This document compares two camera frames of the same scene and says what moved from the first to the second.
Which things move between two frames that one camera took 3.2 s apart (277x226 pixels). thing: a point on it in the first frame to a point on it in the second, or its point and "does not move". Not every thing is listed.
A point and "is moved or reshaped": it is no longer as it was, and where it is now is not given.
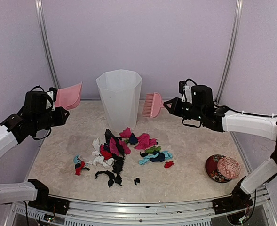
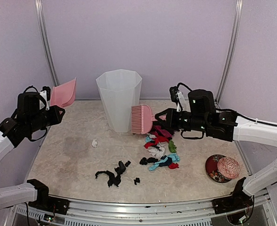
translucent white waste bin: [120, 90] does not move
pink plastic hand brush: [153, 105] to [142, 119]
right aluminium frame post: [238, 11] does not move
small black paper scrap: [137, 180] does not move
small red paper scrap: [169, 164] to [173, 165]
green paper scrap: [151, 150] to [171, 147]
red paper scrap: [106, 154] to [157, 139]
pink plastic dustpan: [69, 97] is moved or reshaped
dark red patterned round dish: [212, 169] does not move
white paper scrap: [98, 159] to [157, 151]
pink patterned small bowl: [229, 167] does not move
